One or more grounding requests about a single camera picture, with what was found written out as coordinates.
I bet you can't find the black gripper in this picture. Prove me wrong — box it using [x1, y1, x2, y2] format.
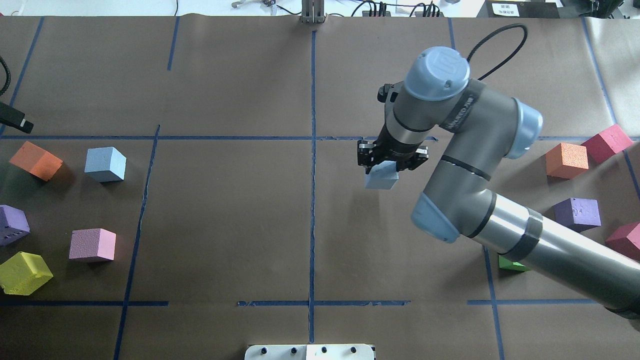
[357, 125, 430, 173]

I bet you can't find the light blue block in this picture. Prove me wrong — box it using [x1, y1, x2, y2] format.
[365, 161, 400, 191]
[84, 146, 127, 183]

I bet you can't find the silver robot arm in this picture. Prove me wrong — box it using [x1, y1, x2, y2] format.
[356, 46, 640, 321]

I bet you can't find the green foam block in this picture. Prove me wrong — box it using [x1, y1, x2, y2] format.
[497, 255, 531, 272]

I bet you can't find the right orange foam block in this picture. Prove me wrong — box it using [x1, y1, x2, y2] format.
[544, 142, 590, 180]

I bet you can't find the orange foam block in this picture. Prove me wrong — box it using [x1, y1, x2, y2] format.
[544, 142, 590, 180]
[9, 141, 63, 182]

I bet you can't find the black power box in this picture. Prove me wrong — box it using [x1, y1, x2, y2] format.
[475, 0, 560, 19]

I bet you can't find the right purple foam block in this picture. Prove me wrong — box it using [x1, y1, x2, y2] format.
[552, 197, 602, 233]

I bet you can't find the purple foam block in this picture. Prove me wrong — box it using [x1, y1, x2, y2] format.
[0, 204, 31, 246]
[552, 197, 602, 233]

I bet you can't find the near pink-red foam block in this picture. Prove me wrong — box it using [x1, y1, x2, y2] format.
[582, 124, 634, 164]

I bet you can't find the pink-red foam block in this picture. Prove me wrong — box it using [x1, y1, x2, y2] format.
[582, 124, 634, 164]
[605, 221, 640, 262]

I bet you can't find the far pink-red foam block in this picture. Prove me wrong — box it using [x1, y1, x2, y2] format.
[605, 221, 640, 262]

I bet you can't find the left pink foam block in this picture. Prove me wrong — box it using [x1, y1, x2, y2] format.
[68, 228, 117, 263]

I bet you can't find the left orange foam block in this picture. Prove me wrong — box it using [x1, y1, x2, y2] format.
[9, 141, 63, 182]

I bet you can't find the left purple foam block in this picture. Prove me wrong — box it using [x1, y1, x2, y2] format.
[0, 204, 31, 246]

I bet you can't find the left yellow foam block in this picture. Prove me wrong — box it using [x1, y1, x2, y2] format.
[0, 251, 54, 296]

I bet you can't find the aluminium frame post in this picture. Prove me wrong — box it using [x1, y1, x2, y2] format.
[300, 0, 327, 24]

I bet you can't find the black camera cable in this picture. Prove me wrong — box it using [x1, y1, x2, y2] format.
[0, 55, 12, 97]
[467, 23, 529, 82]

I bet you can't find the white camera pole with base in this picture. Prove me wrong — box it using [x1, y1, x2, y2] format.
[244, 343, 377, 360]

